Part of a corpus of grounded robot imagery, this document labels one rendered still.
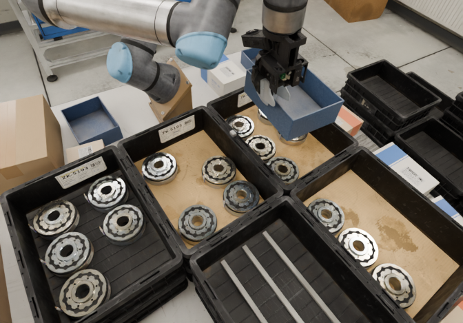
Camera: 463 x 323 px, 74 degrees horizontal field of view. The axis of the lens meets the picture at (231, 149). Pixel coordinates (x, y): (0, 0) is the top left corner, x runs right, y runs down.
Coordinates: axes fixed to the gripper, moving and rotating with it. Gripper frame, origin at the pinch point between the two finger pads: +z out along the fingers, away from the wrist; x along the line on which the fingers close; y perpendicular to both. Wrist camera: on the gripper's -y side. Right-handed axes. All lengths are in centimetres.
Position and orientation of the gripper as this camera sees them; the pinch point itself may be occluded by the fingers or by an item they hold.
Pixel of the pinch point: (267, 98)
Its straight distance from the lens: 74.2
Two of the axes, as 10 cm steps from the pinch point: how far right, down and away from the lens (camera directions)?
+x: 8.8, -3.9, 2.7
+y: 4.8, 7.0, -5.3
